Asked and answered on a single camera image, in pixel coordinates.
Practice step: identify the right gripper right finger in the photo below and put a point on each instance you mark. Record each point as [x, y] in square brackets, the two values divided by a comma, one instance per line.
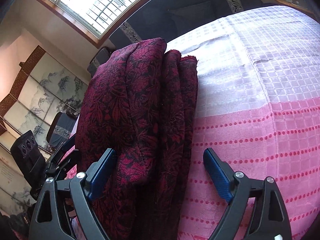
[269, 218]

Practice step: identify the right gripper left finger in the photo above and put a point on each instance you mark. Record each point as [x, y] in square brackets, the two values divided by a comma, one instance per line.
[50, 218]

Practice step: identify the dark red floral sweater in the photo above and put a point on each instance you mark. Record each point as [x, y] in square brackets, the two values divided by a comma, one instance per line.
[141, 103]

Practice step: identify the pile of mixed clothes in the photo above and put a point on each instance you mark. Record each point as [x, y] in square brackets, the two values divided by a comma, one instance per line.
[15, 227]

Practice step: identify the near blue wooden armchair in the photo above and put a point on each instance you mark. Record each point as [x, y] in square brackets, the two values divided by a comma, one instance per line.
[60, 129]

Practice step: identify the landscape painted folding screen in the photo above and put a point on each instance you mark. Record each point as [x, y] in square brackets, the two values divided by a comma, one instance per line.
[43, 88]

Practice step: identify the dark blue armchair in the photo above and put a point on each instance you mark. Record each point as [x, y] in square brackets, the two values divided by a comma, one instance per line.
[101, 57]

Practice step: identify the pink checked bed sheet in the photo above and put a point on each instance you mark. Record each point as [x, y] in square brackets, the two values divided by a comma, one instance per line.
[258, 108]

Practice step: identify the dark blue throw pillow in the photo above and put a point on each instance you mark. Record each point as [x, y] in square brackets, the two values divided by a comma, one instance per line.
[190, 16]

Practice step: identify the round wooden side table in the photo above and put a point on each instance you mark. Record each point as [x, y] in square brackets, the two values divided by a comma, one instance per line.
[295, 5]

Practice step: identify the dark blue sofa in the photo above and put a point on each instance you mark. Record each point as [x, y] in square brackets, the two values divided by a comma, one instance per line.
[170, 19]

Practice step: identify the barred window with wooden frame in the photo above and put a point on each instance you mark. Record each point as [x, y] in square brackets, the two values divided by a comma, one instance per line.
[95, 20]

